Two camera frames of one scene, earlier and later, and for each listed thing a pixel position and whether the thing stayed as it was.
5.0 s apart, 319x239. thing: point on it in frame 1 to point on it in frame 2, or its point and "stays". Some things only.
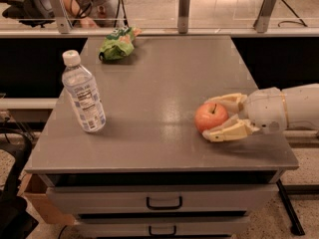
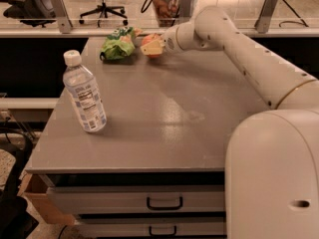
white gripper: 265,111 to 169,40
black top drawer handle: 173,207 stays
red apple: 209,116 to 150,39
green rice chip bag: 119,44 stays
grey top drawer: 161,197 stays
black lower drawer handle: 162,234 stays
